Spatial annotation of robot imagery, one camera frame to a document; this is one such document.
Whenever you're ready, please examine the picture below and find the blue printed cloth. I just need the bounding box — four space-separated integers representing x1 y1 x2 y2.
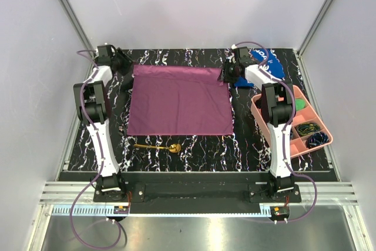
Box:
233 49 285 89

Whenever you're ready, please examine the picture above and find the pink compartment tray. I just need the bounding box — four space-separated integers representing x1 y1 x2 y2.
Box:
251 85 334 159

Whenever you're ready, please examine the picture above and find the yellow black cable bundle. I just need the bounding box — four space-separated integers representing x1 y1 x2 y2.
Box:
296 121 323 136

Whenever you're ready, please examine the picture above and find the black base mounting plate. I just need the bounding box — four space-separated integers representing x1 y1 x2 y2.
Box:
93 171 302 215

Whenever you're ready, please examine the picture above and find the blue black cable bundle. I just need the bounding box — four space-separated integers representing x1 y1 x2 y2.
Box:
305 132 329 149

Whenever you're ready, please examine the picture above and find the gold spoon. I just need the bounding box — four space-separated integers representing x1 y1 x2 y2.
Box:
134 143 182 153

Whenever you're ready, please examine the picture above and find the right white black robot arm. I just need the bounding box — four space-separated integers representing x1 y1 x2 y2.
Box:
218 45 296 202

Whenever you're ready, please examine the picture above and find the magenta cloth napkin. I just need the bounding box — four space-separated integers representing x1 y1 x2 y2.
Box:
127 65 233 136

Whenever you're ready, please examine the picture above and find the left aluminium frame post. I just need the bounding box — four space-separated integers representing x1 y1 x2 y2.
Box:
58 0 93 56

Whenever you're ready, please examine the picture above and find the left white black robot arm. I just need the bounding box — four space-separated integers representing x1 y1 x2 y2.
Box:
73 44 133 202

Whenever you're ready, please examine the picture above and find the green object in tray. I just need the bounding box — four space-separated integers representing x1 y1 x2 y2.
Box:
295 98 306 111

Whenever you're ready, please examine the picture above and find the right aluminium frame post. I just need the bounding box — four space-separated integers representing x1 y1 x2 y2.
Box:
297 0 335 56

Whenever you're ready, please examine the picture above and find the front aluminium rail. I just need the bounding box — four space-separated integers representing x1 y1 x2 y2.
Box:
41 182 358 206

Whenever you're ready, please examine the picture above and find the aluminium frame post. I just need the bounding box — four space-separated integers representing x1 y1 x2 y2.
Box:
297 0 335 56
58 0 93 56

